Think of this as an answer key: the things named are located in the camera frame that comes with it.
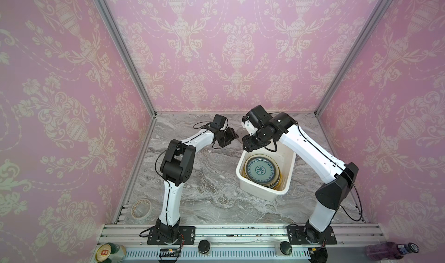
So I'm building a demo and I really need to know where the white plastic bin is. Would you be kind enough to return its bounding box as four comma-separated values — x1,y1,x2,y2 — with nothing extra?
236,141,296,201

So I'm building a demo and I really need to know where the small dark green plate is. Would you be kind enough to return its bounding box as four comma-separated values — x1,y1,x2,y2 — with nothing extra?
246,156,278,184

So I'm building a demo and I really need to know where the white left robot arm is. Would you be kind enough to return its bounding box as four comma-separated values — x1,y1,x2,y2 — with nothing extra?
155,114,238,242

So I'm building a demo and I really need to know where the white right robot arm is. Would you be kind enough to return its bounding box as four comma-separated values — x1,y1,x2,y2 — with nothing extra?
242,105,359,244

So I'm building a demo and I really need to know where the roll of tape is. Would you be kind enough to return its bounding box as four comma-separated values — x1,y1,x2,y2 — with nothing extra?
130,198,152,220

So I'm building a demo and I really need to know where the green drink can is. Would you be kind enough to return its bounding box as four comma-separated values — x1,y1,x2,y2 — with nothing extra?
95,243,127,263

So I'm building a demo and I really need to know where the purple drink bottle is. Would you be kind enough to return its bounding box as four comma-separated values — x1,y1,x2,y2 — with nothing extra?
365,242,420,261

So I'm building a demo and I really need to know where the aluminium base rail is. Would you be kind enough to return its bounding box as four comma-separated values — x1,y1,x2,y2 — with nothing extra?
98,224,385,263

